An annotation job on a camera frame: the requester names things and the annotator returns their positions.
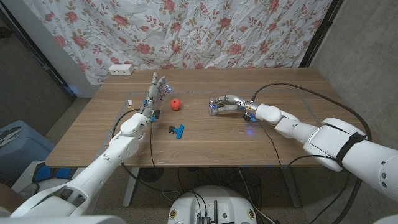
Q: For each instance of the floral backdrop curtain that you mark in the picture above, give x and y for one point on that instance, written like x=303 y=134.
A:
x=186 y=31

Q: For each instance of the black round floor object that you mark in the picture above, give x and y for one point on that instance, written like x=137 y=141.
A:
x=151 y=174

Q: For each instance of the white power strip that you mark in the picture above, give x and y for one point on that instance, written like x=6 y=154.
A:
x=121 y=69

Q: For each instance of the blue plastic bin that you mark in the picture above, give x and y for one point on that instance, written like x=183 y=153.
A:
x=21 y=152

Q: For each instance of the white and blue floor device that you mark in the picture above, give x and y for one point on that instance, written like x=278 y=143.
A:
x=46 y=174

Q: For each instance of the black backdrop stand pole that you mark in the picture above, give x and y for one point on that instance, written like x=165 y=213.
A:
x=320 y=34

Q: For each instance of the white table leg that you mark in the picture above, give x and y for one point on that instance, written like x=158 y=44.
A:
x=292 y=189
x=130 y=189

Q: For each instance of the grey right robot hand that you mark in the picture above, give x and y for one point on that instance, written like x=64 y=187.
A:
x=233 y=100

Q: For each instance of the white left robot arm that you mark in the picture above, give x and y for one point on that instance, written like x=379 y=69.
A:
x=102 y=168

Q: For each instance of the red ball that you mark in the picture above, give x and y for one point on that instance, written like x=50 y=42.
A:
x=175 y=104

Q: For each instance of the blue plastic clip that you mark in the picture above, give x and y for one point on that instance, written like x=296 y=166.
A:
x=179 y=132

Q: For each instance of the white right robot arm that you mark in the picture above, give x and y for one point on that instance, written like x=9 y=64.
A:
x=326 y=140

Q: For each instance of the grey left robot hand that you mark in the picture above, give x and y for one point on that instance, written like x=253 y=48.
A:
x=154 y=96

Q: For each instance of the clear glass salt shaker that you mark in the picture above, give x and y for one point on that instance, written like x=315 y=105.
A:
x=212 y=102

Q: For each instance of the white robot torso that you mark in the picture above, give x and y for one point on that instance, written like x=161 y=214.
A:
x=214 y=202

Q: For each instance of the grey plastic clamp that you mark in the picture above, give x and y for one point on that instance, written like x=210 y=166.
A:
x=9 y=135

